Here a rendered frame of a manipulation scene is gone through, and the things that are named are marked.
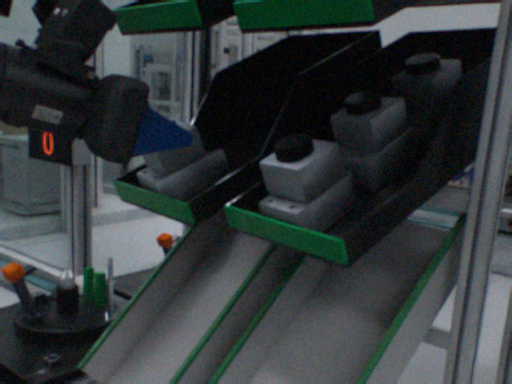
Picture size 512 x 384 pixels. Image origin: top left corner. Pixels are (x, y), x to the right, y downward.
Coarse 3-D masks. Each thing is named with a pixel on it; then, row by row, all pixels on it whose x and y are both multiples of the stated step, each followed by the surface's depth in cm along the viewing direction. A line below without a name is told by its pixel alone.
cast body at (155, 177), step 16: (192, 128) 52; (192, 144) 52; (144, 160) 54; (160, 160) 51; (176, 160) 52; (192, 160) 53; (208, 160) 54; (224, 160) 57; (144, 176) 53; (160, 176) 52; (176, 176) 52; (192, 176) 53; (208, 176) 54; (160, 192) 52; (176, 192) 53; (192, 192) 54
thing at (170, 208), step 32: (352, 32) 61; (256, 64) 66; (288, 64) 69; (320, 64) 55; (352, 64) 58; (224, 96) 64; (256, 96) 67; (288, 96) 53; (320, 96) 56; (224, 128) 65; (256, 128) 65; (288, 128) 54; (256, 160) 52; (128, 192) 56; (224, 192) 50; (192, 224) 49
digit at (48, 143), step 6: (42, 132) 95; (42, 138) 95; (48, 138) 94; (54, 138) 93; (42, 144) 95; (48, 144) 94; (54, 144) 93; (42, 150) 95; (48, 150) 94; (54, 150) 93; (42, 156) 96; (48, 156) 95; (54, 156) 93
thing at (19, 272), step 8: (16, 264) 73; (8, 272) 72; (16, 272) 72; (24, 272) 73; (32, 272) 74; (8, 280) 73; (16, 280) 72; (24, 280) 74; (16, 288) 74; (24, 288) 74; (24, 296) 74; (24, 304) 75; (32, 304) 75; (32, 312) 75
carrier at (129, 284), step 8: (136, 272) 105; (144, 272) 105; (120, 280) 100; (128, 280) 100; (136, 280) 100; (144, 280) 101; (120, 288) 96; (128, 288) 96; (136, 288) 96; (120, 296) 95; (128, 296) 93
